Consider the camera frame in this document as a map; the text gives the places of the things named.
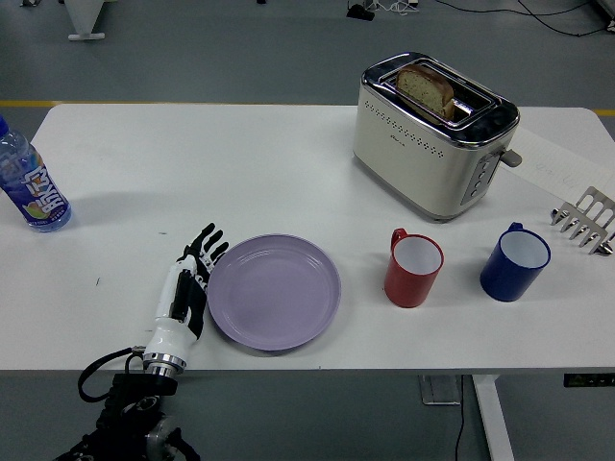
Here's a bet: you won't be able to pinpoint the white table leg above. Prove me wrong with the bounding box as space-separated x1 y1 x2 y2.
470 374 516 461

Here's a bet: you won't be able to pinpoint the metal toast rack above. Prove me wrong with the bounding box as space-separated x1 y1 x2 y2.
548 185 615 258

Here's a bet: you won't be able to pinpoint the blue-label drink bottle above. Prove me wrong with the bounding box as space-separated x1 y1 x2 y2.
0 113 73 233

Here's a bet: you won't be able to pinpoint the white paper sheet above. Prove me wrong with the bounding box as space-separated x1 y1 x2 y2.
503 127 615 203

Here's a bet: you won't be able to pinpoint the black power cable under table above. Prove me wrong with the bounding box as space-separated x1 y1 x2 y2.
451 402 470 461

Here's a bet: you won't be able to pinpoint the black table control panel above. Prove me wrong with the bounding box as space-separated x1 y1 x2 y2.
563 372 615 388

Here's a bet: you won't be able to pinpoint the white stand foot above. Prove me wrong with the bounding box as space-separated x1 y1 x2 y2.
61 0 110 42

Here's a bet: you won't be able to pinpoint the black floor device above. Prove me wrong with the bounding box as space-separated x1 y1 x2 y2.
345 3 377 22

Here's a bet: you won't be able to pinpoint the purple round plate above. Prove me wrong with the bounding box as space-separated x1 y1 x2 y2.
207 233 343 352

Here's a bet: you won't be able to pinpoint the cream and chrome toaster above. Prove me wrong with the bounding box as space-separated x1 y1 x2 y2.
352 51 525 225

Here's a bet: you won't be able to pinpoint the slice of toasted bread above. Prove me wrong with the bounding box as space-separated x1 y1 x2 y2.
395 64 456 121

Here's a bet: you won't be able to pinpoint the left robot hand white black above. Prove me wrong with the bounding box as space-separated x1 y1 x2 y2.
142 222 231 360

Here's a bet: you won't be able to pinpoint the red enamel mug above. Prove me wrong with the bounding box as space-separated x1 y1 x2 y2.
382 227 445 309

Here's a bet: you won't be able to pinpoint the black floor cable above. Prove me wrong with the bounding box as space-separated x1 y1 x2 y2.
516 0 615 37

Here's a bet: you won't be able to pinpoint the white floor cables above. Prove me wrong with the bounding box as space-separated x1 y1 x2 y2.
372 0 420 15

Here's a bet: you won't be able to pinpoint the grey under-table bracket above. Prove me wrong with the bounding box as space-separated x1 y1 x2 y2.
416 375 464 406

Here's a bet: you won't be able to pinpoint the blue enamel mug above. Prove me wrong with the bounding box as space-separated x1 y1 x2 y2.
480 222 552 303

